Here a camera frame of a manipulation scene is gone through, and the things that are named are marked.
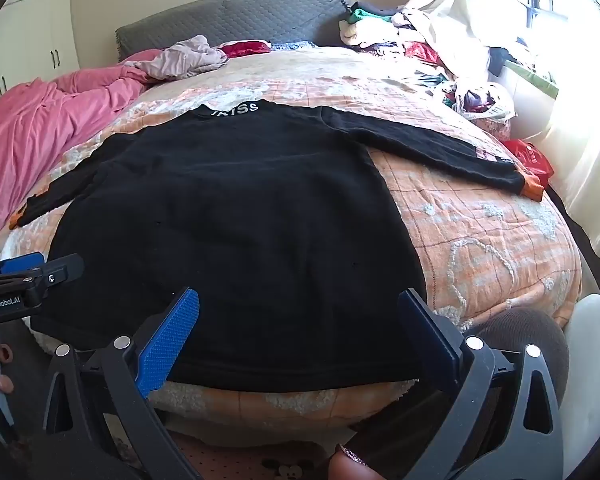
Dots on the white wardrobe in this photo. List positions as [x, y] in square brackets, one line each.
[35, 30]

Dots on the grey quilted headboard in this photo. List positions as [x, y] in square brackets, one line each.
[260, 15]

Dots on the orange plaid blanket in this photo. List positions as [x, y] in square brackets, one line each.
[480, 220]

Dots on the pile of mixed clothes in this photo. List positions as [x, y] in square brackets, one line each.
[380, 27]

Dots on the person's printed pink garment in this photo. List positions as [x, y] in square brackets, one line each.
[230, 460]

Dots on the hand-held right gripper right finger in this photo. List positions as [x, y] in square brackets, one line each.
[430, 335]

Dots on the clear plastic bag of clothes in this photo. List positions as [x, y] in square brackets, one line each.
[480, 104]

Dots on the black sweater with orange cuffs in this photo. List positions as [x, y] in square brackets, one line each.
[230, 235]

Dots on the pink quilt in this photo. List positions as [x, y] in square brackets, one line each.
[40, 130]

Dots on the blue patterned pillow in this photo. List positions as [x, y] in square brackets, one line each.
[292, 46]

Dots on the red plastic bag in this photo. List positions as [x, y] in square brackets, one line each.
[530, 157]

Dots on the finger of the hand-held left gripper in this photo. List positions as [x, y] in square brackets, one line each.
[62, 267]
[22, 262]

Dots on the red shiny cloth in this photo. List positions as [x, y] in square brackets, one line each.
[245, 50]

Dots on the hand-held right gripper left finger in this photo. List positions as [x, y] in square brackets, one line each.
[170, 342]

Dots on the pale pink crumpled garment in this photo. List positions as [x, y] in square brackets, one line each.
[185, 57]

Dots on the person's right hand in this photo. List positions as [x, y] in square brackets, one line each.
[352, 467]

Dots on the person's left hand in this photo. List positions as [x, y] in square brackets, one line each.
[4, 385]

